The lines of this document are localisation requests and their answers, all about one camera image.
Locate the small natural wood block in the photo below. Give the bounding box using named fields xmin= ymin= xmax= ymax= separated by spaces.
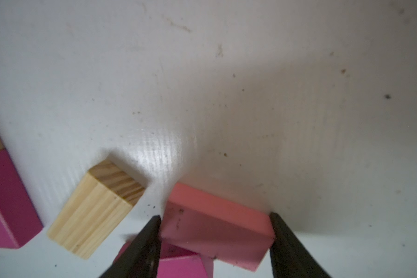
xmin=47 ymin=160 xmax=145 ymax=259

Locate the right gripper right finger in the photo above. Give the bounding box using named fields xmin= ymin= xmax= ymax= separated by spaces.
xmin=269 ymin=212 xmax=330 ymax=278

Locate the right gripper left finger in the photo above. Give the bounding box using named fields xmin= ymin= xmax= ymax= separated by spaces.
xmin=100 ymin=215 xmax=161 ymax=278

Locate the magenta block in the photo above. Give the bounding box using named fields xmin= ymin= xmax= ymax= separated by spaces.
xmin=0 ymin=149 xmax=44 ymax=249
xmin=114 ymin=241 xmax=214 ymax=278

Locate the light pink block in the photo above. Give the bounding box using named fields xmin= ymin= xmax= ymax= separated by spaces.
xmin=159 ymin=183 xmax=276 ymax=272

